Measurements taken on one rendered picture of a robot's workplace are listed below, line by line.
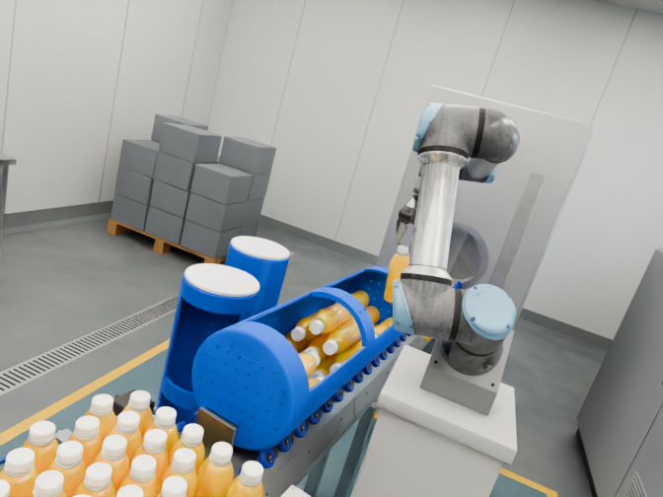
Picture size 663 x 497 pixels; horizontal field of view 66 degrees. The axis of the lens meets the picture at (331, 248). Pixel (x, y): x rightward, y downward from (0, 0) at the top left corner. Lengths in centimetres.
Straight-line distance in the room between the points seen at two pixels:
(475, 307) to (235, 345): 53
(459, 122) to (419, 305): 42
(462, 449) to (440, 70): 518
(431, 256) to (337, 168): 520
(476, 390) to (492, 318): 25
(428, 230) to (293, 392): 46
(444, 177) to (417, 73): 499
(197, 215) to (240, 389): 365
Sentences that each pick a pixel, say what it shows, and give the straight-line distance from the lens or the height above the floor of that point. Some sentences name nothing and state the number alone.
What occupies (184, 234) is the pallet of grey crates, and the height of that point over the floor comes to 27.
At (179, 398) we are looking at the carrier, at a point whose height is 59.
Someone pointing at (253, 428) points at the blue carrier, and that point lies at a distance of 121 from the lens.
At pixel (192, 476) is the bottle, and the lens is 102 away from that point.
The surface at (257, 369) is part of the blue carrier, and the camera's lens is 115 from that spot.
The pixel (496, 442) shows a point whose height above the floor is 115.
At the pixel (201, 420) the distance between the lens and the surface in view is 120.
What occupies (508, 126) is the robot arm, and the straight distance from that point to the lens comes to 123.
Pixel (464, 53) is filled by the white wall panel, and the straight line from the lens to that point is 610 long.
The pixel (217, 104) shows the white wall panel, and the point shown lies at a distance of 699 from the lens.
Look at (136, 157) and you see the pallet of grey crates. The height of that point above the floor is 81.
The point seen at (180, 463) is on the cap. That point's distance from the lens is 100.
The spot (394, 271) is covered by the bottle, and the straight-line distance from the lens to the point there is 173.
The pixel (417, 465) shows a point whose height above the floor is 100.
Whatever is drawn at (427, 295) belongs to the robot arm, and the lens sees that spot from 111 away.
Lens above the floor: 174
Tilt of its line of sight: 15 degrees down
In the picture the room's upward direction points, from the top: 16 degrees clockwise
